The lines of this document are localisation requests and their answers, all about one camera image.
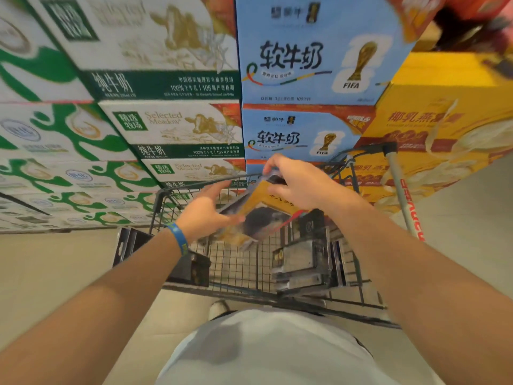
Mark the stack of green swirl cartons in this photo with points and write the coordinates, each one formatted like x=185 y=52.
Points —
x=52 y=136

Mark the white left shoe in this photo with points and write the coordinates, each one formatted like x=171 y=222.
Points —
x=218 y=309

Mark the yellow packaged cleaver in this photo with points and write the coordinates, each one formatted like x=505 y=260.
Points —
x=260 y=220

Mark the person's left hand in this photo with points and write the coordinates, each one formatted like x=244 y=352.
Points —
x=200 y=220

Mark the person's right hand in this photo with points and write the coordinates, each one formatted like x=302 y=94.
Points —
x=308 y=184

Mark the person's right forearm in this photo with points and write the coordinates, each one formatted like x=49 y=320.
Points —
x=433 y=284

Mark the red carton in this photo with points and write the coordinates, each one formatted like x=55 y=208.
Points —
x=417 y=11

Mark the blue wristband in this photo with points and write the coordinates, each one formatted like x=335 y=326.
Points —
x=178 y=238

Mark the person's left forearm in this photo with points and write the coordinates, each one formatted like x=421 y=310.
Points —
x=88 y=308

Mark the stack of dark green cartons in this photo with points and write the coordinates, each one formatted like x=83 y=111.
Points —
x=160 y=84

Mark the white shirt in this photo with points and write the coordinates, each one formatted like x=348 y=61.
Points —
x=280 y=352

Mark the stack of light blue cartons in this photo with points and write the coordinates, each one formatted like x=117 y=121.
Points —
x=300 y=56

